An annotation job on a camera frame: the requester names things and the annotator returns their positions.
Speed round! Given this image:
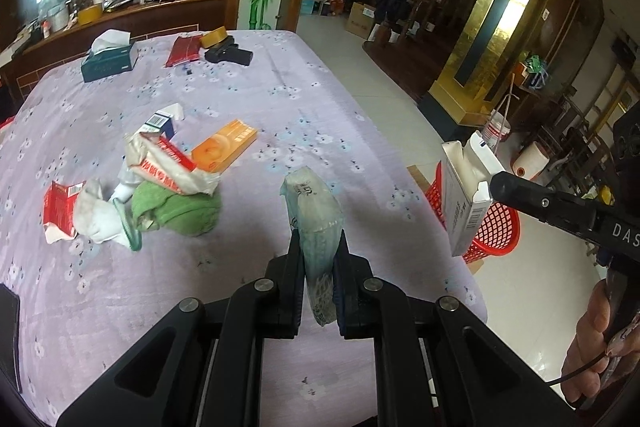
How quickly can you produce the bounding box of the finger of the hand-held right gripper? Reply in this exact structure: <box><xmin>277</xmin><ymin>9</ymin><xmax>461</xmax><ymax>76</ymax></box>
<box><xmin>489</xmin><ymin>172</ymin><xmax>599</xmax><ymax>234</ymax></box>

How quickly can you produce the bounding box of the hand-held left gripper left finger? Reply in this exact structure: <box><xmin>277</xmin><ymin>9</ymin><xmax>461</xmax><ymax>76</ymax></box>
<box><xmin>56</xmin><ymin>229</ymin><xmax>307</xmax><ymax>427</ymax></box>

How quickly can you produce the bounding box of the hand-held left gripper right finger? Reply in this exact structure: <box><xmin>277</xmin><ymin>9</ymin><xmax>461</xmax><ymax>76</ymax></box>
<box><xmin>334</xmin><ymin>229</ymin><xmax>583</xmax><ymax>427</ymax></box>

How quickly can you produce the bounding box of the pale blue plastic wrapper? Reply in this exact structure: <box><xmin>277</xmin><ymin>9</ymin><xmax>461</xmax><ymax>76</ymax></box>
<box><xmin>280</xmin><ymin>166</ymin><xmax>345</xmax><ymax>327</ymax></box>

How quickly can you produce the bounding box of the red plastic mesh basket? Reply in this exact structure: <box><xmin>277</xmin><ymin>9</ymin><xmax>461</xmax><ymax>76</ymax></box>
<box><xmin>425</xmin><ymin>161</ymin><xmax>521</xmax><ymax>264</ymax></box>

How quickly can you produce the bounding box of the white carton box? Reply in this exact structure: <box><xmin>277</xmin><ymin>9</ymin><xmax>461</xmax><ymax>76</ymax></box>
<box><xmin>441</xmin><ymin>131</ymin><xmax>503</xmax><ymax>260</ymax></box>

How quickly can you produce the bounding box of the orange box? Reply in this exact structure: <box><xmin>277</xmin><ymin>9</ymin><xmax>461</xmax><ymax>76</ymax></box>
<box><xmin>191</xmin><ymin>119</ymin><xmax>259</xmax><ymax>172</ymax></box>

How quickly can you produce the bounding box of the torn red packet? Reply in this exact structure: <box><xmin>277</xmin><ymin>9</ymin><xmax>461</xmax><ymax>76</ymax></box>
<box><xmin>42</xmin><ymin>179</ymin><xmax>88</xmax><ymax>244</ymax></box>

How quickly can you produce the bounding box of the person's right hand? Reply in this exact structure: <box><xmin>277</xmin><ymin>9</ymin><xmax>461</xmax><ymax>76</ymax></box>
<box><xmin>560</xmin><ymin>279</ymin><xmax>640</xmax><ymax>408</ymax></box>

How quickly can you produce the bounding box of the white paper roll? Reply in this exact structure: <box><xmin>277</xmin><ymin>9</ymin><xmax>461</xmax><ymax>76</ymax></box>
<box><xmin>511</xmin><ymin>141</ymin><xmax>551</xmax><ymax>180</ymax></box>

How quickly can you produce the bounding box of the wooden chair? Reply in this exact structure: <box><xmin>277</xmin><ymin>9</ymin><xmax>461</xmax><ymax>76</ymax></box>
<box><xmin>542</xmin><ymin>72</ymin><xmax>628</xmax><ymax>190</ymax></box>

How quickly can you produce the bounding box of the white bucket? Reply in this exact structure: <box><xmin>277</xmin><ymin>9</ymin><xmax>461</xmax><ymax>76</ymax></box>
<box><xmin>481</xmin><ymin>109</ymin><xmax>512</xmax><ymax>152</ymax></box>

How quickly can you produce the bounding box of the green cloth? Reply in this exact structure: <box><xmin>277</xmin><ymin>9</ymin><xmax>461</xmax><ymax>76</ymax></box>
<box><xmin>131</xmin><ymin>181</ymin><xmax>223</xmax><ymax>238</ymax></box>

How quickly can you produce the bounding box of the purple floral tablecloth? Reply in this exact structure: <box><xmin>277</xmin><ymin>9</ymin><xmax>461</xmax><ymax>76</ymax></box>
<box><xmin>0</xmin><ymin>29</ymin><xmax>488</xmax><ymax>427</ymax></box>

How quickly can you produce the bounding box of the crumpled white red wrapper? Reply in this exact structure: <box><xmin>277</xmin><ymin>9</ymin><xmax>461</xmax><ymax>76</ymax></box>
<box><xmin>124</xmin><ymin>130</ymin><xmax>221</xmax><ymax>196</ymax></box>

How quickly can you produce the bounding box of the white plastic bottle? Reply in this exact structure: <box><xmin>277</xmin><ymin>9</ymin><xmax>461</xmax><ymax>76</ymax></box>
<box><xmin>111</xmin><ymin>167</ymin><xmax>138</xmax><ymax>202</ymax></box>

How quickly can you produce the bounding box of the golden pillar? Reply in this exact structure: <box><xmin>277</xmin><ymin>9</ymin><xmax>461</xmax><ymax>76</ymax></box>
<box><xmin>417</xmin><ymin>0</ymin><xmax>592</xmax><ymax>128</ymax></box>

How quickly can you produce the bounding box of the white and blue box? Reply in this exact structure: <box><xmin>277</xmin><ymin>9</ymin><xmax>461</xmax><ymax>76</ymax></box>
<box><xmin>137</xmin><ymin>103</ymin><xmax>185</xmax><ymax>142</ymax></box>

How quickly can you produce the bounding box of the crumpled white tissue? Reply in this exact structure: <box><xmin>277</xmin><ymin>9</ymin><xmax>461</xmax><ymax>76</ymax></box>
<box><xmin>74</xmin><ymin>178</ymin><xmax>132</xmax><ymax>244</ymax></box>

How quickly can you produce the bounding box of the black remote device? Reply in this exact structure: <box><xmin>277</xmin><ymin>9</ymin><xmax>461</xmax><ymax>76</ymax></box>
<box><xmin>204</xmin><ymin>36</ymin><xmax>254</xmax><ymax>68</ymax></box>

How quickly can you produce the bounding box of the wooden stair railing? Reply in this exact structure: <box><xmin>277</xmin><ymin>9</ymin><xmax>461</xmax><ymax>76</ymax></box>
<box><xmin>400</xmin><ymin>0</ymin><xmax>488</xmax><ymax>40</ymax></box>

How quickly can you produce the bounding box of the small yellow tape roll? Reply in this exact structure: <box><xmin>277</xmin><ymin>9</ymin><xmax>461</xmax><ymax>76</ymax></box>
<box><xmin>200</xmin><ymin>27</ymin><xmax>228</xmax><ymax>50</ymax></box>

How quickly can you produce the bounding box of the flat dark red packet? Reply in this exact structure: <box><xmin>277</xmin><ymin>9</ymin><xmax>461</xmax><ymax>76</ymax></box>
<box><xmin>165</xmin><ymin>33</ymin><xmax>205</xmax><ymax>68</ymax></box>

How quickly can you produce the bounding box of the cardboard box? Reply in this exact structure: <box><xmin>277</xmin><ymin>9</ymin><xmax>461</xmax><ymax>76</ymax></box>
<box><xmin>345</xmin><ymin>2</ymin><xmax>377</xmax><ymax>39</ymax></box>

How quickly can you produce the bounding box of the dark jacket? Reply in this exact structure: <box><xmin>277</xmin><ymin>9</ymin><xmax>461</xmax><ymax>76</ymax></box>
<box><xmin>375</xmin><ymin>0</ymin><xmax>415</xmax><ymax>28</ymax></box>

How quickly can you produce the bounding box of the teal tissue box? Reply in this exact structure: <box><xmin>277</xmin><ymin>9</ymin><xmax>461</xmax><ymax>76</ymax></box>
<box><xmin>81</xmin><ymin>29</ymin><xmax>140</xmax><ymax>84</ymax></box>

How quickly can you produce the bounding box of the cluttered wooden counter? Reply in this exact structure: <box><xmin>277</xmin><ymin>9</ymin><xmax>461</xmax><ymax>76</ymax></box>
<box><xmin>0</xmin><ymin>0</ymin><xmax>237</xmax><ymax>80</ymax></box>

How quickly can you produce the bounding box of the wide yellow tape roll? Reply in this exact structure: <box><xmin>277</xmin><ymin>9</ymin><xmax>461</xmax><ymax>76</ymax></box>
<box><xmin>77</xmin><ymin>4</ymin><xmax>105</xmax><ymax>26</ymax></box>

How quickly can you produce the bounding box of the black cable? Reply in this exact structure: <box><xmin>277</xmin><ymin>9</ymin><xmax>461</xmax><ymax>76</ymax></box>
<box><xmin>547</xmin><ymin>349</ymin><xmax>618</xmax><ymax>410</ymax></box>

